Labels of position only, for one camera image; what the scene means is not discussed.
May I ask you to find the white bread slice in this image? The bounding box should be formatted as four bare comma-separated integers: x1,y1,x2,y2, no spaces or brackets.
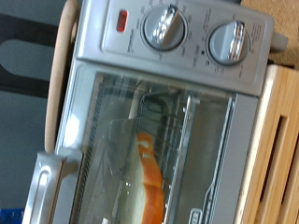
120,132,166,224

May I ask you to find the silver oven knob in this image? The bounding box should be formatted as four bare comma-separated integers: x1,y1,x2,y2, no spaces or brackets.
141,4,190,52
206,20,251,67

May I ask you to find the silver toaster oven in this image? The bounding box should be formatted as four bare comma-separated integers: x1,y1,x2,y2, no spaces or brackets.
21,0,289,224

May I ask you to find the slotted wooden base block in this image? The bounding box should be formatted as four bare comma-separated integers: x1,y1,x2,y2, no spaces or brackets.
233,63,299,224

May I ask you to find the black metal bookend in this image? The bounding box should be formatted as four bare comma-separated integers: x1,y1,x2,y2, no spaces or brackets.
0,13,61,99

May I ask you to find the metal wire oven rack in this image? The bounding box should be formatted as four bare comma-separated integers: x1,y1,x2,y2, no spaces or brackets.
134,92,201,224

